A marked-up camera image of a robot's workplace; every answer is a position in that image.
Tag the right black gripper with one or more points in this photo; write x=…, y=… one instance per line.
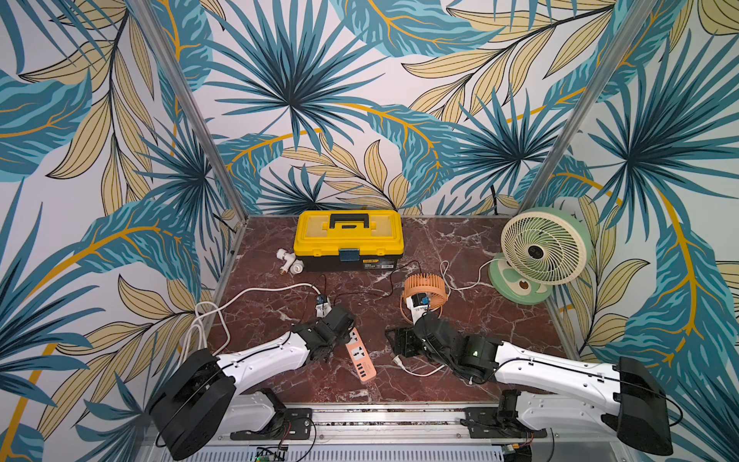
x=414, y=338

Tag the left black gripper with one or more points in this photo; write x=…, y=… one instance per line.
x=344, y=338

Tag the pink power strip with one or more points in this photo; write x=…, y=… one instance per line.
x=360, y=357

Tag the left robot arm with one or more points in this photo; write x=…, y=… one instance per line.
x=195, y=403

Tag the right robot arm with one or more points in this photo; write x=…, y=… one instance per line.
x=622, y=400

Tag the small orange desk fan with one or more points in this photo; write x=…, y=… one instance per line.
x=432, y=285

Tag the green cream desk fan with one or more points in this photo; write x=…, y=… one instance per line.
x=542, y=248

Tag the white pipe fitting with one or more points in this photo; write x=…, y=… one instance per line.
x=291, y=263

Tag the yellow black toolbox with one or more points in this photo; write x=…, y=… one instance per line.
x=354, y=240

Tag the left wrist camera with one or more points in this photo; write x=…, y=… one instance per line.
x=323, y=306

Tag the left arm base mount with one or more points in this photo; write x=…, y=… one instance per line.
x=283, y=424

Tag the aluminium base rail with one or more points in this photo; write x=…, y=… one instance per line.
x=431, y=431

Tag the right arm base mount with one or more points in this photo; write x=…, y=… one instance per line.
x=499, y=421

